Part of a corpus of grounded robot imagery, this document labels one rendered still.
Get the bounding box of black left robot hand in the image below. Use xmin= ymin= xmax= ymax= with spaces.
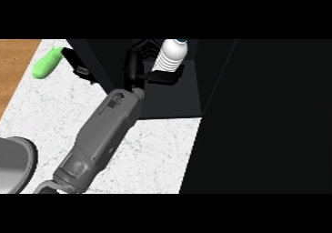
xmin=123 ymin=38 xmax=187 ymax=92

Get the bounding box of white bottled water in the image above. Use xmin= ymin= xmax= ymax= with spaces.
xmin=151 ymin=38 xmax=190 ymax=73

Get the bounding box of dark grey cabinet door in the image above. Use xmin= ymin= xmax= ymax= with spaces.
xmin=178 ymin=38 xmax=332 ymax=195

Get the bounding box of green vegetable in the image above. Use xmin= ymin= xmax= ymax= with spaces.
xmin=30 ymin=46 xmax=67 ymax=80

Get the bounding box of grey round pot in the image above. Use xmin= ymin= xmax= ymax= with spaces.
xmin=0 ymin=136 xmax=39 ymax=195

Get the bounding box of black cabinet handle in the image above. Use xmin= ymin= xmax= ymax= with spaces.
xmin=60 ymin=47 xmax=98 ymax=86

